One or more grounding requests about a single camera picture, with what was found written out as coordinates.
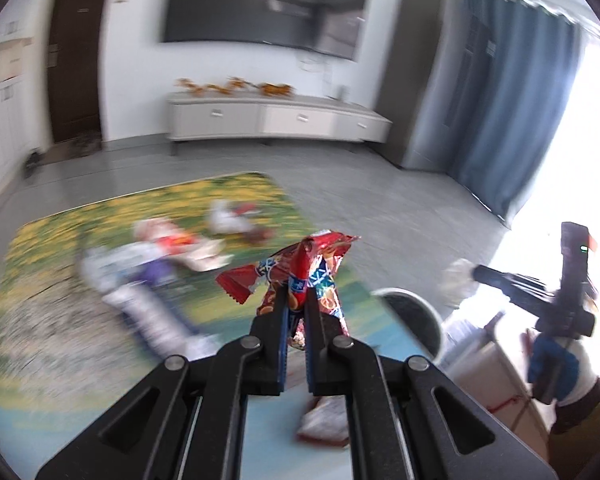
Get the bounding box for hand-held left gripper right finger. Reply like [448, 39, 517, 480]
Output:
[304, 300, 556, 480]

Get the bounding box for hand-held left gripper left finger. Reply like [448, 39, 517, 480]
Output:
[35, 287, 291, 480]

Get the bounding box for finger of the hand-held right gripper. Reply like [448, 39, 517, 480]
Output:
[472, 265, 562, 311]

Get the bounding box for white tissue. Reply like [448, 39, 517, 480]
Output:
[440, 257, 486, 306]

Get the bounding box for grey white-rimmed trash bin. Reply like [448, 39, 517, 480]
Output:
[372, 287, 446, 366]

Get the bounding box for red white snack wrapper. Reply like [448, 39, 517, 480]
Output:
[132, 217, 233, 273]

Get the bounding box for person's right hand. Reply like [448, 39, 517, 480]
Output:
[527, 332, 581, 402]

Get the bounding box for white red flat wrapper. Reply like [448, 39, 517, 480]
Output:
[297, 397, 351, 448]

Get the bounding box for cardboard box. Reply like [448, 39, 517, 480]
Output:
[450, 310, 556, 461]

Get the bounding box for white red crumpled wrapper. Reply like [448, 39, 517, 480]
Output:
[205, 200, 276, 246]

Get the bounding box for blue curtain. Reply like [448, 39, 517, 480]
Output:
[447, 0, 583, 226]

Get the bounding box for silver refrigerator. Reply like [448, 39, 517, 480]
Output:
[375, 0, 463, 173]

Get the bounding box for white television cabinet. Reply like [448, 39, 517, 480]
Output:
[166, 91, 393, 156]

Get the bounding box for short golden dragon ornament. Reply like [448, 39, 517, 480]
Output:
[257, 81, 296, 98]

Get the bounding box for long golden dragon ornament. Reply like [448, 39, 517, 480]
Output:
[177, 76, 253, 98]

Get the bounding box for dark brown door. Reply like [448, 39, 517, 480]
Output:
[46, 0, 113, 146]

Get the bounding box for wall-mounted black television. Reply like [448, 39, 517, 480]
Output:
[160, 0, 373, 63]

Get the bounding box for white wall cabinets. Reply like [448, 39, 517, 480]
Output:
[0, 37, 33, 221]

